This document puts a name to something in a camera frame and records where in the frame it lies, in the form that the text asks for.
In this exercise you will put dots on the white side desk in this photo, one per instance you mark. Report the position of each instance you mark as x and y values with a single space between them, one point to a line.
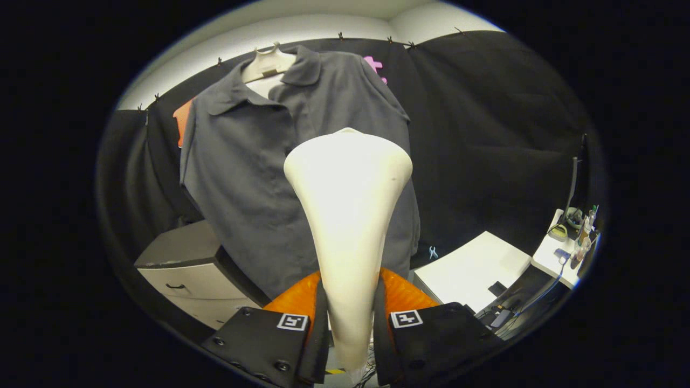
547 256

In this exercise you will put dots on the cream hanger ironing board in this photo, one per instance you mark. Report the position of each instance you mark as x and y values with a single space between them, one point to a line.
267 67

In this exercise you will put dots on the grey drawer cabinet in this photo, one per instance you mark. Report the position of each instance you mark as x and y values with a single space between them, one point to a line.
183 253

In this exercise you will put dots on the dark upright stand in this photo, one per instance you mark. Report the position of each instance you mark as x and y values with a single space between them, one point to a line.
574 178

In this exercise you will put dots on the grey polo shirt clothes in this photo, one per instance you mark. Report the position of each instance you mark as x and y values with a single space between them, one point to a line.
242 178

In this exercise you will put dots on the white garment steamer head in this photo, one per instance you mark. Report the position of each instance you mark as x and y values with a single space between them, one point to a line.
347 215

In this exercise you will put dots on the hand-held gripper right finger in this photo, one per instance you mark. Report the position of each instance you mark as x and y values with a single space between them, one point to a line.
442 339

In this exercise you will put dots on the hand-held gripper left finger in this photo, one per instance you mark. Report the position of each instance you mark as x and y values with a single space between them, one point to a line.
253 342

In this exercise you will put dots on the green tape roll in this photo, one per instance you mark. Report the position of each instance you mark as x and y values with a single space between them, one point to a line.
558 233

